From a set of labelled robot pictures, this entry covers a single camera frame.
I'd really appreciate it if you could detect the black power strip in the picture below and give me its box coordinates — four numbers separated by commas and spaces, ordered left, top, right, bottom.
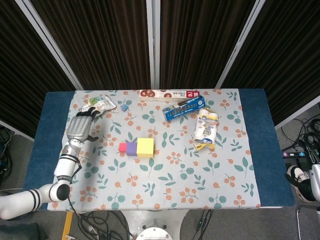
281, 149, 311, 159

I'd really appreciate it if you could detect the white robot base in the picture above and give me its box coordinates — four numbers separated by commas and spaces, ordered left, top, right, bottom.
136, 225, 174, 240

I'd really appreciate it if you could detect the purple foam block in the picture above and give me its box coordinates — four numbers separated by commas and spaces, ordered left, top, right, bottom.
125, 142, 139, 157

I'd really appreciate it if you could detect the dark fabric partition panel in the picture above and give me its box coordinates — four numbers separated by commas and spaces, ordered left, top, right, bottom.
217, 0, 320, 130
153, 0, 261, 90
14, 0, 157, 91
0, 0, 83, 142

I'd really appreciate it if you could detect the yellow floor tape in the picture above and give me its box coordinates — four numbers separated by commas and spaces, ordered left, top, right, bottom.
61, 211, 74, 240

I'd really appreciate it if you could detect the white-yellow snack bag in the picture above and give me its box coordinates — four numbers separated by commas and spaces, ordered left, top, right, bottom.
191, 107, 220, 152

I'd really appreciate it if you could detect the blue table cover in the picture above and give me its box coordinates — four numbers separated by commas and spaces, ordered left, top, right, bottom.
22, 88, 295, 212

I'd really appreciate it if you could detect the silver snack bag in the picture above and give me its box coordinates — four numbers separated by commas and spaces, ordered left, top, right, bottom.
78, 94, 118, 121

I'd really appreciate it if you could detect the floral tablecloth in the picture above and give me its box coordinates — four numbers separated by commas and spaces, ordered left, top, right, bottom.
47, 88, 262, 212

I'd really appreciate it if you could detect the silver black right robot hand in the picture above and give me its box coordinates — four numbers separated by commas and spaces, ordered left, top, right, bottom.
309, 163, 320, 201

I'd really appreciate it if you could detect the large yellow cube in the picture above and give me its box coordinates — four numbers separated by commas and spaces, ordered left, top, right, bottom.
136, 137, 155, 159

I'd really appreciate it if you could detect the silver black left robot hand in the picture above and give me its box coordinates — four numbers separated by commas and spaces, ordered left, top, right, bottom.
65, 106, 101, 144

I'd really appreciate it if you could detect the blue wrap box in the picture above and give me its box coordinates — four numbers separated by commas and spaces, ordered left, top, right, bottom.
162, 95, 207, 123

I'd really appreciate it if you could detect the white wrap box red label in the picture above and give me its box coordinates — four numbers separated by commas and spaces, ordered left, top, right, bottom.
138, 89, 202, 103

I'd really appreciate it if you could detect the white black shoe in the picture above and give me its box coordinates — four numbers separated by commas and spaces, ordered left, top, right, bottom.
285, 164, 316, 202

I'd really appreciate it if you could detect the black cable bundle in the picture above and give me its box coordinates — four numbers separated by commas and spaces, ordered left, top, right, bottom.
0, 126, 15, 182
281, 116, 320, 163
67, 210, 135, 240

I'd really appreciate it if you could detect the black cable green light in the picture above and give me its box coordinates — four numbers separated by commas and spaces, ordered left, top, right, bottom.
191, 209, 214, 240

